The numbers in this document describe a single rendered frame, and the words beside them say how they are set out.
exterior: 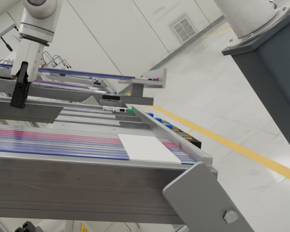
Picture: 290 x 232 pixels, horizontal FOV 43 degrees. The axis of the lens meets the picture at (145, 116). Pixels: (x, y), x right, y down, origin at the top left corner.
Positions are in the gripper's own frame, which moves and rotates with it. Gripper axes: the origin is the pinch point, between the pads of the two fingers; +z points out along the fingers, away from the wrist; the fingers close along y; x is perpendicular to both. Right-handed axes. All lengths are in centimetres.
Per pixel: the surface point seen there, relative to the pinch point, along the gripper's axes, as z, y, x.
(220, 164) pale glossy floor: 19, -104, 103
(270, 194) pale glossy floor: 18, -47, 104
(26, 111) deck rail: 3.7, -8.0, 1.3
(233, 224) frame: -1, 64, 32
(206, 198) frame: -3, 64, 28
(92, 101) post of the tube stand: -2.2, -32.8, 19.1
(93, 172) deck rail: -2, 60, 18
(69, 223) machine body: 27.7, 3.6, 20.4
